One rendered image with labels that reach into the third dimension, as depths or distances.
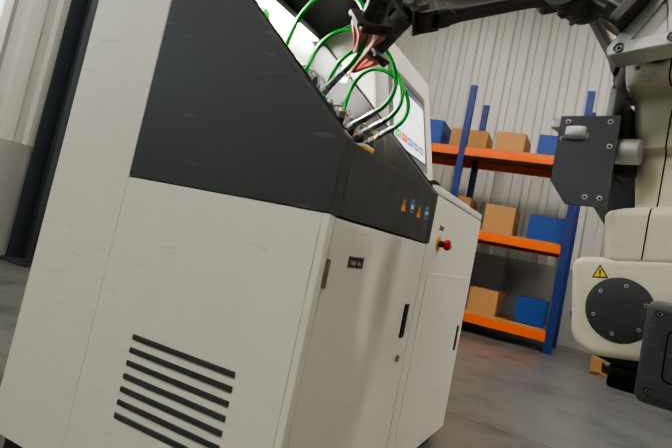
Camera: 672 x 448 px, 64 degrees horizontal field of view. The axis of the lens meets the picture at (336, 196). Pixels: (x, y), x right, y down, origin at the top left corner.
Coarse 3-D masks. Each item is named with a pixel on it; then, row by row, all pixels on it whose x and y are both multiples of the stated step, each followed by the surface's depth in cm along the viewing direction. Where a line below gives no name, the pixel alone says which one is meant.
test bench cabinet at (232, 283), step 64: (128, 192) 133; (192, 192) 124; (128, 256) 129; (192, 256) 121; (256, 256) 113; (320, 256) 106; (128, 320) 126; (192, 320) 118; (256, 320) 110; (128, 384) 123; (192, 384) 115; (256, 384) 108
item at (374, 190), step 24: (360, 168) 116; (384, 168) 128; (360, 192) 118; (384, 192) 130; (408, 192) 145; (432, 192) 164; (336, 216) 113; (360, 216) 120; (384, 216) 132; (408, 216) 148
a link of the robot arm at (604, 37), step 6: (594, 24) 134; (600, 24) 132; (594, 30) 135; (600, 30) 132; (606, 30) 130; (600, 36) 132; (606, 36) 129; (612, 36) 128; (600, 42) 132; (606, 42) 129; (606, 48) 129; (606, 54) 129; (612, 66) 126; (624, 66) 118; (612, 72) 126; (618, 72) 126; (618, 90) 123; (630, 102) 122
